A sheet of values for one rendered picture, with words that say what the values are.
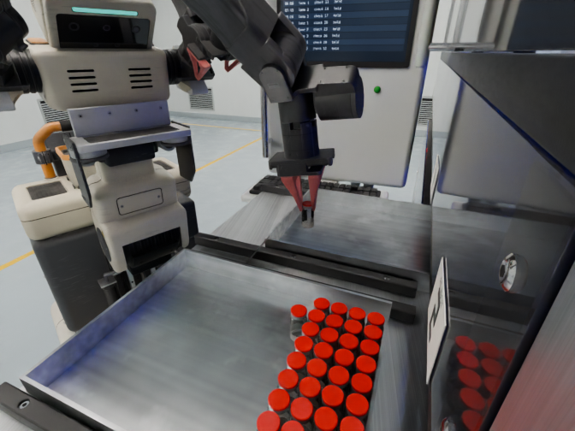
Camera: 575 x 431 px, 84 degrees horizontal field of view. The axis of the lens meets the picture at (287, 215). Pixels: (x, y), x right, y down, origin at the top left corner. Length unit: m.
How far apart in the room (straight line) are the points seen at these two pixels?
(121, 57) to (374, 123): 0.71
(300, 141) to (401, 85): 0.61
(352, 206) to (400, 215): 0.11
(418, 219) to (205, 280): 0.47
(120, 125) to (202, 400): 0.67
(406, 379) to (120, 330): 0.36
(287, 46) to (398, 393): 0.43
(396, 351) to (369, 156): 0.76
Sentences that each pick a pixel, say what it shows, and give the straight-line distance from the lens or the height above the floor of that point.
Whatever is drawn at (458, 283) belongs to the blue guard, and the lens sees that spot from 0.23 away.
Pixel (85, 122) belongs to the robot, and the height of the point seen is 1.07.
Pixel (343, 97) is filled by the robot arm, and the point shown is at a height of 1.15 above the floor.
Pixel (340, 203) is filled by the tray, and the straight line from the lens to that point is 0.78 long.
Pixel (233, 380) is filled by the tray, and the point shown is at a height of 0.88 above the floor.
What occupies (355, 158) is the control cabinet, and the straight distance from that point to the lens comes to 1.11.
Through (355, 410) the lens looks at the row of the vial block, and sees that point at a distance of 0.34.
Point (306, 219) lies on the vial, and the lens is 0.56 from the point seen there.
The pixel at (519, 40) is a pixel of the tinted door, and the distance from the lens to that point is 0.27.
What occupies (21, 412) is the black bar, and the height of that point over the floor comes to 0.90.
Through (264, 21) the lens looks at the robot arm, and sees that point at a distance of 0.45.
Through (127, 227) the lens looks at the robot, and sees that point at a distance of 0.95.
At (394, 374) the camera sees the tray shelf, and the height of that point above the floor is 0.88.
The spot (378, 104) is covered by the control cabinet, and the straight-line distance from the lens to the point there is 1.07.
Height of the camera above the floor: 1.21
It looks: 27 degrees down
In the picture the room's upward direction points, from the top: straight up
